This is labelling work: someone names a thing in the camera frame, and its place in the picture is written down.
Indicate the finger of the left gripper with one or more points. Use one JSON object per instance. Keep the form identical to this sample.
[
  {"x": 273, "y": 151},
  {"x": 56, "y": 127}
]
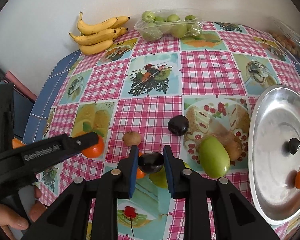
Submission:
[{"x": 72, "y": 143}]

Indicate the yellow banana bunch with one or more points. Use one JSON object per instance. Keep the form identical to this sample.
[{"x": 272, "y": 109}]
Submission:
[{"x": 96, "y": 38}]

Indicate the small dark plum in tray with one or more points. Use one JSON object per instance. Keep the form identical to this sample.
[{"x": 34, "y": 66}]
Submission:
[{"x": 293, "y": 145}]

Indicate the person's left hand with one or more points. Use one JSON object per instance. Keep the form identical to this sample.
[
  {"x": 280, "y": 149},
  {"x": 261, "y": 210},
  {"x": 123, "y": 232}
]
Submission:
[{"x": 11, "y": 219}]

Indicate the brown kiwi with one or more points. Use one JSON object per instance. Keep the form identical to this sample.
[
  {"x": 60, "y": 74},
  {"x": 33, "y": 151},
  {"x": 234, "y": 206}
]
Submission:
[
  {"x": 131, "y": 138},
  {"x": 234, "y": 150}
]

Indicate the clear box of longans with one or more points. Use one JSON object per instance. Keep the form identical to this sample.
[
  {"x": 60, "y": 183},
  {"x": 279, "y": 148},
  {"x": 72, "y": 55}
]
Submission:
[{"x": 286, "y": 36}]

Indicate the silver metal round tray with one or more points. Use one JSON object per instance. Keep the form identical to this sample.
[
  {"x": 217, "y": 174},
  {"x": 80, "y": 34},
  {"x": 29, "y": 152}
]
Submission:
[{"x": 272, "y": 169}]

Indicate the checkered fruit print tablecloth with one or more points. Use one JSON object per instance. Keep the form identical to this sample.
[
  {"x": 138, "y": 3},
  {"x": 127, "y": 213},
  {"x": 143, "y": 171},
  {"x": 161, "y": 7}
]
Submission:
[{"x": 213, "y": 79}]

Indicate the large green mango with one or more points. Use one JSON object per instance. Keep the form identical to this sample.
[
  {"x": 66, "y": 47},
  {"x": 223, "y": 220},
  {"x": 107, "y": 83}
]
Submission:
[{"x": 213, "y": 157}]

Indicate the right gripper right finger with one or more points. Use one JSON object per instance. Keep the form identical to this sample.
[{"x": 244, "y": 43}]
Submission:
[{"x": 184, "y": 183}]

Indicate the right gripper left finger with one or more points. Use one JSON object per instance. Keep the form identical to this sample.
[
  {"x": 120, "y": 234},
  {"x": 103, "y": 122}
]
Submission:
[{"x": 119, "y": 183}]

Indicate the clear box of green fruits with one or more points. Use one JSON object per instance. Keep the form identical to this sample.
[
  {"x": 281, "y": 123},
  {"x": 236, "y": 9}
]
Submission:
[{"x": 155, "y": 24}]

